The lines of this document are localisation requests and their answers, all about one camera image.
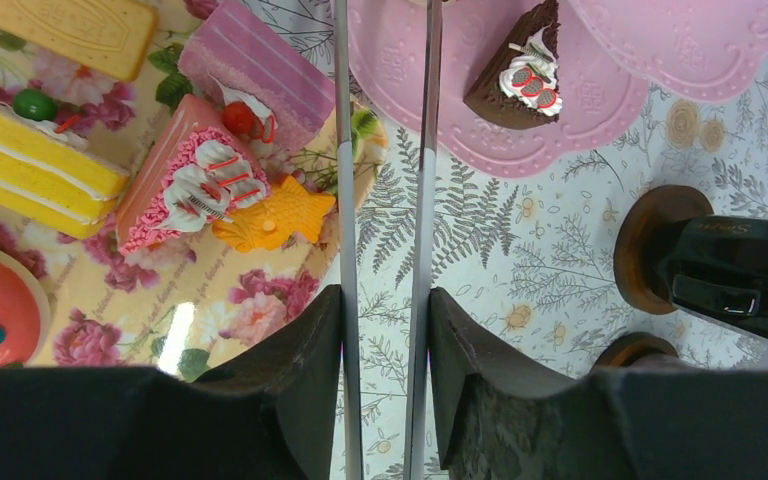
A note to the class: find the chocolate cake piece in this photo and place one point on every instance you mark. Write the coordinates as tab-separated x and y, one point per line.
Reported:
518	88

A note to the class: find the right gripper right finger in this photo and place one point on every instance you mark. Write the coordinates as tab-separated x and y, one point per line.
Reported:
495	408

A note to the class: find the tan biscuit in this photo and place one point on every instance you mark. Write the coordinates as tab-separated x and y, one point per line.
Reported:
110	37

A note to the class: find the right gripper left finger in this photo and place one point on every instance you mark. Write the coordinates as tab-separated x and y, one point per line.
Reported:
277	399

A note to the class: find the brown wooden saucer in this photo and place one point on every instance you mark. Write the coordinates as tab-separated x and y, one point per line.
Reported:
647	234
628	349

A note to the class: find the floral dessert tray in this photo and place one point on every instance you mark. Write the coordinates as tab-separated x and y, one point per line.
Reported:
191	302

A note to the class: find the orange tart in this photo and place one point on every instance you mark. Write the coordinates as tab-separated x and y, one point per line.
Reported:
291	210

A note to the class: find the strawberry cream cake slice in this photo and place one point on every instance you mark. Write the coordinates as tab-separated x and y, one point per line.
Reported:
196	173

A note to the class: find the black mug white inside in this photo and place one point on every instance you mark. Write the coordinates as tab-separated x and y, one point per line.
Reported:
716	266

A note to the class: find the pink three-tier cake stand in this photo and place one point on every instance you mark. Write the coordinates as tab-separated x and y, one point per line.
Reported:
609	53

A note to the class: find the metal tongs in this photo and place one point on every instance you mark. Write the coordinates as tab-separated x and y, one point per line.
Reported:
415	427

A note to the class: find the pink wafer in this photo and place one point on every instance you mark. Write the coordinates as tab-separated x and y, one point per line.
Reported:
234	51

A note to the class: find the yellow roll cake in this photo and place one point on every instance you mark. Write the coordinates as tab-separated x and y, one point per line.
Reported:
53	178

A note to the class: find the floral tablecloth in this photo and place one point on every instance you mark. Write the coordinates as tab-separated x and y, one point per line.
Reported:
532	259

